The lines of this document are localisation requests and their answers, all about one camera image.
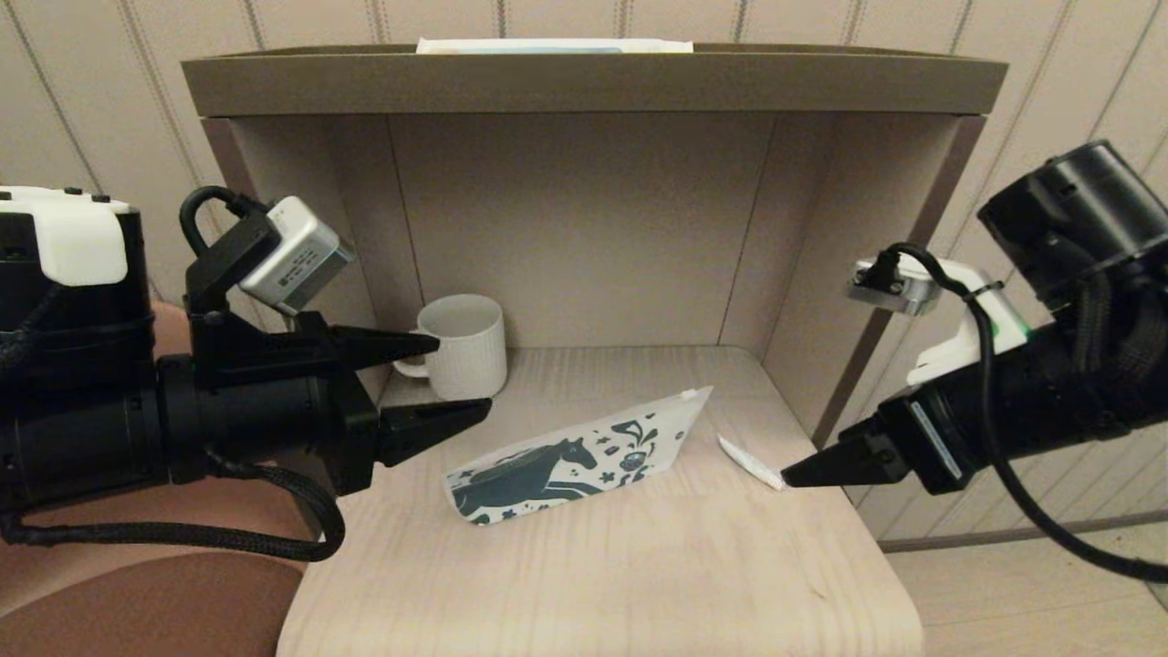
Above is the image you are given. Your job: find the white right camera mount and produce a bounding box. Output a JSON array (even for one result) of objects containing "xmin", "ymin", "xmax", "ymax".
[{"xmin": 903, "ymin": 257, "xmax": 1030, "ymax": 389}]

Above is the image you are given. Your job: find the dark baseboard strip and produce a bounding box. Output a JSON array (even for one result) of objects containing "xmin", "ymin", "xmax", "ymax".
[{"xmin": 876, "ymin": 511, "xmax": 1168, "ymax": 556}]

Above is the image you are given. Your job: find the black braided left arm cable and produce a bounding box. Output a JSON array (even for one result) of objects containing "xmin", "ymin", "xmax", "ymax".
[{"xmin": 0, "ymin": 292, "xmax": 346, "ymax": 562}]

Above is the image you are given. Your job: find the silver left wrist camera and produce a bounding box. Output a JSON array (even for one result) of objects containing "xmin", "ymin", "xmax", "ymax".
[{"xmin": 239, "ymin": 196, "xmax": 357, "ymax": 318}]

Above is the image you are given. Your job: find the black left camera cable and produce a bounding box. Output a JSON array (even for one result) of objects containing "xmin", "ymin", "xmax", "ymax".
[{"xmin": 179, "ymin": 185, "xmax": 275, "ymax": 266}]

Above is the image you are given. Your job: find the black right camera cable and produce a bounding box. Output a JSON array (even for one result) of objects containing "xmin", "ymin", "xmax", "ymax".
[{"xmin": 862, "ymin": 242, "xmax": 1168, "ymax": 585}]

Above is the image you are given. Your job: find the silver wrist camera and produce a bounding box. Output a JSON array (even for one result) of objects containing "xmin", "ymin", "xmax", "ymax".
[
  {"xmin": 847, "ymin": 254, "xmax": 941, "ymax": 318},
  {"xmin": 239, "ymin": 196, "xmax": 357, "ymax": 318}
]

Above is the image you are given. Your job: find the brown plastic chair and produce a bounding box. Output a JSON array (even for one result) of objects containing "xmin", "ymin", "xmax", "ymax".
[{"xmin": 0, "ymin": 301, "xmax": 316, "ymax": 657}]

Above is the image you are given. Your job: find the white flat booklet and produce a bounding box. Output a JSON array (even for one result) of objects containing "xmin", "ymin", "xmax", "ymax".
[{"xmin": 416, "ymin": 38, "xmax": 694, "ymax": 56}]

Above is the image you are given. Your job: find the taupe wooden shelf unit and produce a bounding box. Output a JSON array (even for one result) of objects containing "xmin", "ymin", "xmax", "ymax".
[{"xmin": 181, "ymin": 44, "xmax": 1009, "ymax": 657}]

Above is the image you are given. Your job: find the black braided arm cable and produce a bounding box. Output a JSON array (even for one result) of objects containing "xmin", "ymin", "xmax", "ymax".
[
  {"xmin": 0, "ymin": 292, "xmax": 346, "ymax": 562},
  {"xmin": 1049, "ymin": 265, "xmax": 1168, "ymax": 430}
]

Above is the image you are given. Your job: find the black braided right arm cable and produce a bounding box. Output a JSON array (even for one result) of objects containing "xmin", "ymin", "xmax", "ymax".
[{"xmin": 1049, "ymin": 265, "xmax": 1168, "ymax": 430}]

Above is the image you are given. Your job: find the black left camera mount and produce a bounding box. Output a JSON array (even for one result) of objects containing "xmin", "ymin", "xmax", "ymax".
[{"xmin": 185, "ymin": 214, "xmax": 284, "ymax": 316}]

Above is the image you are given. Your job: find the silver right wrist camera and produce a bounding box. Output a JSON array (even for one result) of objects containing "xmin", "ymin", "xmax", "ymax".
[{"xmin": 847, "ymin": 254, "xmax": 941, "ymax": 318}]

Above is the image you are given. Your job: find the white horse print pouch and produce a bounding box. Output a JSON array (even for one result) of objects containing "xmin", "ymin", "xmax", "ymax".
[{"xmin": 443, "ymin": 386, "xmax": 714, "ymax": 527}]

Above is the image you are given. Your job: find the black camera cable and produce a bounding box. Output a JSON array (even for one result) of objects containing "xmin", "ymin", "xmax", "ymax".
[
  {"xmin": 179, "ymin": 185, "xmax": 275, "ymax": 266},
  {"xmin": 862, "ymin": 242, "xmax": 1168, "ymax": 585}
]

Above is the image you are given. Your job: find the white ribbed ceramic mug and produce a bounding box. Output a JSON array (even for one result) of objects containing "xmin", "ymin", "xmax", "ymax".
[{"xmin": 394, "ymin": 294, "xmax": 508, "ymax": 402}]

